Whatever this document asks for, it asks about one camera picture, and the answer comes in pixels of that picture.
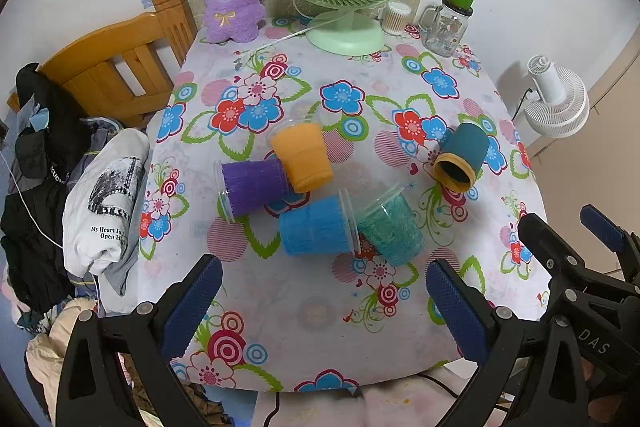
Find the blue felt cup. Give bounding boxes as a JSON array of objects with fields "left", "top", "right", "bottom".
[{"left": 279, "top": 188, "right": 361, "bottom": 257}]

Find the dark teal cup yellow rim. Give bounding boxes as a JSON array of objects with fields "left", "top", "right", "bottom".
[{"left": 433, "top": 122, "right": 489, "bottom": 193}]

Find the teal green plastic cup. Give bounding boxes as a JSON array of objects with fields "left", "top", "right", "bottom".
[{"left": 356, "top": 184, "right": 424, "bottom": 267}]

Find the purple felt cup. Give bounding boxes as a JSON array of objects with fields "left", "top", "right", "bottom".
[{"left": 214, "top": 156, "right": 288, "bottom": 223}]

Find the orange felt cup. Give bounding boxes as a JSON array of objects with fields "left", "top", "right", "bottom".
[{"left": 270, "top": 121, "right": 334, "bottom": 194}]

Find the white floor fan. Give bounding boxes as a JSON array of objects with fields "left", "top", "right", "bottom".
[{"left": 512, "top": 54, "right": 590, "bottom": 144}]

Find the black clothing pile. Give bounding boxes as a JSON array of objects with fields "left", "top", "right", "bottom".
[{"left": 1, "top": 63, "right": 91, "bottom": 312}]

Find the white printed t-shirt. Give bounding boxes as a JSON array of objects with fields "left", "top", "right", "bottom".
[{"left": 62, "top": 128, "right": 150, "bottom": 277}]

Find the floral tablecloth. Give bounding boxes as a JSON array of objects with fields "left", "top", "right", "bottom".
[{"left": 138, "top": 18, "right": 548, "bottom": 392}]

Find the glass mug jar green lid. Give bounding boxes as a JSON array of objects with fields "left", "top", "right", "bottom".
[{"left": 419, "top": 0, "right": 474, "bottom": 57}]

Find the cotton swab container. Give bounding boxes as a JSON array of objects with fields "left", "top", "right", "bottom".
[{"left": 381, "top": 1, "right": 412, "bottom": 36}]

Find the wooden chair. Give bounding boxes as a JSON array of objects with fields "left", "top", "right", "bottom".
[{"left": 36, "top": 0, "right": 196, "bottom": 128}]

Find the white fan power cord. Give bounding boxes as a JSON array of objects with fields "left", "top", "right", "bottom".
[{"left": 234, "top": 13, "right": 342, "bottom": 58}]

